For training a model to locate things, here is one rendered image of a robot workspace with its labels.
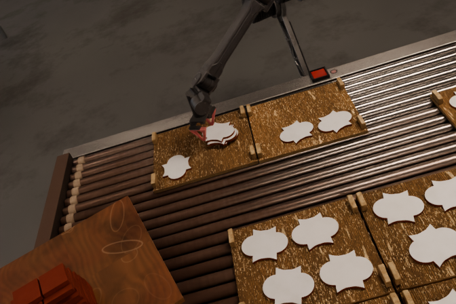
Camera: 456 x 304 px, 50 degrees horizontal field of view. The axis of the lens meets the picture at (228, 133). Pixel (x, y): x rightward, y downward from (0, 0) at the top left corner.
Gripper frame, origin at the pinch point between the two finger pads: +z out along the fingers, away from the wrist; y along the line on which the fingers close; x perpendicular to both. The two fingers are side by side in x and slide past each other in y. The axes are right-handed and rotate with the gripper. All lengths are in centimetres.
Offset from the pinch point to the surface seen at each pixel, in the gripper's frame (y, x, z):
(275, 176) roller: -18.6, -31.7, 6.0
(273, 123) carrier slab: 8.6, -24.7, 3.8
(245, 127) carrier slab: 6.4, -13.7, 3.9
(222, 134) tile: -1.7, -7.0, 0.1
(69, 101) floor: 161, 233, 96
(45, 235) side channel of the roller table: -54, 48, 4
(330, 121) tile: 7.9, -47.8, 2.7
